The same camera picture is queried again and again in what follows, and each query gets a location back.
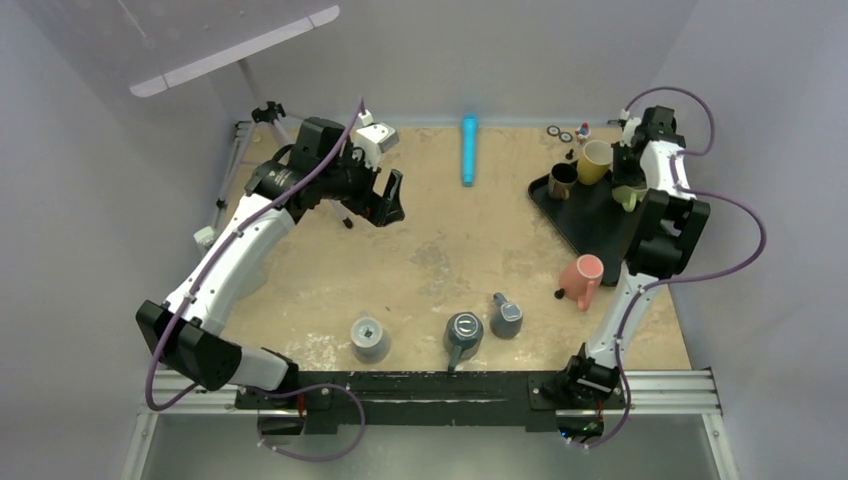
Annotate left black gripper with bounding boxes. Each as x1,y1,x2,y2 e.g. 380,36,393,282
318,142,403,227

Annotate green mug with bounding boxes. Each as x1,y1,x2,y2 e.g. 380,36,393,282
611,185,649,213

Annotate yellow mug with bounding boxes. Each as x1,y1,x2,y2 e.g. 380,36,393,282
576,140,613,186

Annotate brown mug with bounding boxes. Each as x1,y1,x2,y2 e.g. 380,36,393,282
547,162,578,201

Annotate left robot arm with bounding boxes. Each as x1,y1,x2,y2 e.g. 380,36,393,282
136,114,405,409

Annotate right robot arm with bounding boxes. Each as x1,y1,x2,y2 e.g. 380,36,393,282
561,106,710,407

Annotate pink mug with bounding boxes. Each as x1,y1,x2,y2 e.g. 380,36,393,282
554,254,604,312

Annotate light grey mug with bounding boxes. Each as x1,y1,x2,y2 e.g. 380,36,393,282
350,314,391,364

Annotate dark blue-grey mug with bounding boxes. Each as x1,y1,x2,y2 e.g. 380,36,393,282
443,311,484,373

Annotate slate blue mug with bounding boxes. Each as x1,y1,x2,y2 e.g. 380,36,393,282
490,292,523,340

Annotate small figurine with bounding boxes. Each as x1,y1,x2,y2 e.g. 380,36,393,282
575,122,591,145

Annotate black tray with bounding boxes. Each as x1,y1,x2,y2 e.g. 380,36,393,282
527,173,636,287

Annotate blue cylinder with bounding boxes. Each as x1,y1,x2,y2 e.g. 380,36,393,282
461,114,479,187

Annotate tripod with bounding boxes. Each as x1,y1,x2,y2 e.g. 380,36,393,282
211,100,354,231

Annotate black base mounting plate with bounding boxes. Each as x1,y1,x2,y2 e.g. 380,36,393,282
236,371,625,434

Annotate overhead light panel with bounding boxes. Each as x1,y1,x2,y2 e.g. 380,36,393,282
129,1,340,98

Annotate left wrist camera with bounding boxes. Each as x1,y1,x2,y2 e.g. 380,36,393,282
353,110,399,171

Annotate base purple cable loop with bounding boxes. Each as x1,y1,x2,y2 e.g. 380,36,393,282
256,380,368,464

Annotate aluminium frame rail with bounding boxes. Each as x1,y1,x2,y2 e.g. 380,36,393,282
119,370,739,479

